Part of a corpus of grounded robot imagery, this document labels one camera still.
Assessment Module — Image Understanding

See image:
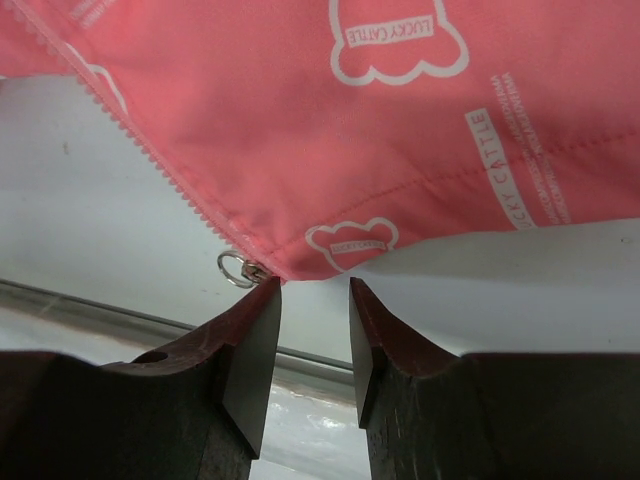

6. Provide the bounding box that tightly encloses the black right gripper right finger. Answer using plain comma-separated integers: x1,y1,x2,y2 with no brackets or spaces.
349,278,639,479

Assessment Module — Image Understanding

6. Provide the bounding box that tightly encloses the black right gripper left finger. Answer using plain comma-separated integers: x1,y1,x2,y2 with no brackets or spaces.
1,278,282,479

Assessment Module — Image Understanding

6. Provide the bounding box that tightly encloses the metal zipper pull ring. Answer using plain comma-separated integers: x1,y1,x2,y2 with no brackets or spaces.
216,249,274,289

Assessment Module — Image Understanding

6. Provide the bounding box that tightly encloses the pink bear print jacket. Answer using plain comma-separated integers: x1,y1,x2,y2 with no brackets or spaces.
1,1,639,280

